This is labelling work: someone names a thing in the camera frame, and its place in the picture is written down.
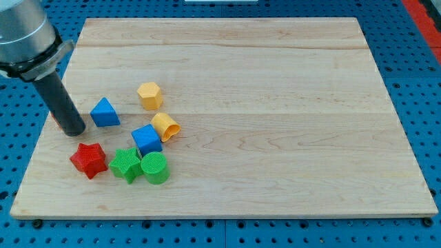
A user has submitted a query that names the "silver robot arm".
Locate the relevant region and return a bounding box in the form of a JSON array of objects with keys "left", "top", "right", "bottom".
[{"left": 1, "top": 0, "right": 74, "bottom": 82}]

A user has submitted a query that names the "yellow hexagon block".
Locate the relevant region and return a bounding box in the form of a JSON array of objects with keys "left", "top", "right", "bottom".
[{"left": 136, "top": 82, "right": 163, "bottom": 110}]

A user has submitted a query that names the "yellow heart block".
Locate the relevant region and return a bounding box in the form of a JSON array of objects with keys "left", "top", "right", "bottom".
[{"left": 151, "top": 112, "right": 181, "bottom": 143}]

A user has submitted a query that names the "wooden board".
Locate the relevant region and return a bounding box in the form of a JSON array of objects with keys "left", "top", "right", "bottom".
[{"left": 10, "top": 17, "right": 438, "bottom": 220}]

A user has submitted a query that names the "blue cube block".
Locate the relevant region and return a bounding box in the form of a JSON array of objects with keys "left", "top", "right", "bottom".
[{"left": 132, "top": 124, "right": 163, "bottom": 156}]

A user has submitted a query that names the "green cylinder block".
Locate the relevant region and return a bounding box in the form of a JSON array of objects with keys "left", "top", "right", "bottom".
[{"left": 141, "top": 152, "right": 170, "bottom": 185}]

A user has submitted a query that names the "green star block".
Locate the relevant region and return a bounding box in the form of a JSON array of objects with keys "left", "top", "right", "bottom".
[{"left": 109, "top": 147, "right": 143, "bottom": 184}]

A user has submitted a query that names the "blue triangle block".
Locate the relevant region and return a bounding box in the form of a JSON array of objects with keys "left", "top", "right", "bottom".
[{"left": 90, "top": 98, "right": 121, "bottom": 127}]

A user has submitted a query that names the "red star block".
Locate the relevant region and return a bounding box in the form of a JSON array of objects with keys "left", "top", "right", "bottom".
[{"left": 70, "top": 143, "right": 108, "bottom": 179}]

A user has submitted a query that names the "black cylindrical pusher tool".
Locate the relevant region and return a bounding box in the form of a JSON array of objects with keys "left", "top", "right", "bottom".
[{"left": 32, "top": 71, "right": 85, "bottom": 136}]

